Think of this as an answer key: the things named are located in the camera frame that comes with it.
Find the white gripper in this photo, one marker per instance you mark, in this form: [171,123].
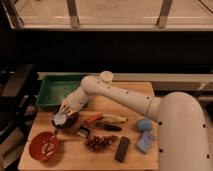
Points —
[75,101]

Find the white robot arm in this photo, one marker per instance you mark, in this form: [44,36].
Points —
[182,133]

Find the purple bowl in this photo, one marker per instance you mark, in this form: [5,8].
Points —
[71,120]

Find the red bowl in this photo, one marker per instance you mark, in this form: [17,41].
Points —
[43,146]

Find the green plastic tray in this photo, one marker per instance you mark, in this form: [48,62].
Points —
[55,88]

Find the small metal can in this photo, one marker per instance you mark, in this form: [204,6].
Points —
[83,131]

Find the carrot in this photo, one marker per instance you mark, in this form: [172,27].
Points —
[93,118]

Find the banana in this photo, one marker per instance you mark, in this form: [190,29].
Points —
[110,118]

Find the bunch of grapes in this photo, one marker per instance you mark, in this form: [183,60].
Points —
[97,143]

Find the black chair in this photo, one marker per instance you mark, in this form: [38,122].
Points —
[17,94]

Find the white cup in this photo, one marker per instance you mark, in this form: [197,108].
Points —
[107,77]

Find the black remote control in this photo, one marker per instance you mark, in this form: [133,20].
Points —
[122,149]

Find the blue sponge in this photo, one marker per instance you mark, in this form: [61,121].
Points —
[144,142]

